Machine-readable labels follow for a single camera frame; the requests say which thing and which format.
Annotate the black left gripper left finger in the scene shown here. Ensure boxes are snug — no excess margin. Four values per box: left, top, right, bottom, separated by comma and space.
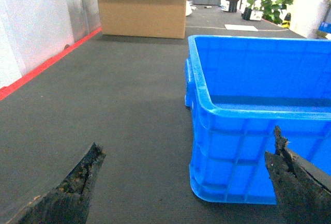
7, 143, 106, 223

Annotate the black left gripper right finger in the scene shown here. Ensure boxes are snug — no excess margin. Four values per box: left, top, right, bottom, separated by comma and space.
264, 125, 330, 223

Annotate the black white box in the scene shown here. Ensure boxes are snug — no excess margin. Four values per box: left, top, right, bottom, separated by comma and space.
242, 7, 263, 21

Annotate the white paper sheet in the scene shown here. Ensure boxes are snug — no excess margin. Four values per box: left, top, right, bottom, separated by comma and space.
224, 24, 259, 32

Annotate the large open cardboard box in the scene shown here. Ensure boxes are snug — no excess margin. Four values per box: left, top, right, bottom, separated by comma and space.
97, 0, 186, 39

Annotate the red tape strip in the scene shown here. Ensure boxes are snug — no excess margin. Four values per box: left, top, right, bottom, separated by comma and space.
1, 27, 102, 100

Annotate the black stool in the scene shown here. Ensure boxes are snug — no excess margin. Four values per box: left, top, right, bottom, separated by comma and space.
225, 0, 239, 13

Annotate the large blue plastic crate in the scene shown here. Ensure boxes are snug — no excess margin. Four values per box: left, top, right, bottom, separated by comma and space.
185, 35, 330, 204

